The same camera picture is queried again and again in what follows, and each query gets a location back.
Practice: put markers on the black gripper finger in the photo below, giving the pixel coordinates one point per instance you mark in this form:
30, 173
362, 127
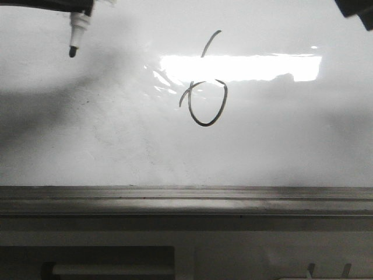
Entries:
361, 8
81, 6

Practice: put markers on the black and white whiteboard marker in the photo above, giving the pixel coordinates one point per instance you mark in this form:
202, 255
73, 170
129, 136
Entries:
79, 22

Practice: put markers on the handwritten black number six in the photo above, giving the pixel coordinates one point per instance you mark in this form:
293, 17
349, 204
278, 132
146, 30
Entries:
205, 96

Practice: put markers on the white whiteboard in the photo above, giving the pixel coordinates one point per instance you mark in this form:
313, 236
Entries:
299, 108

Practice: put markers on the grey metal whiteboard tray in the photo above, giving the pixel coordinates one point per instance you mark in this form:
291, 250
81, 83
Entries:
185, 200

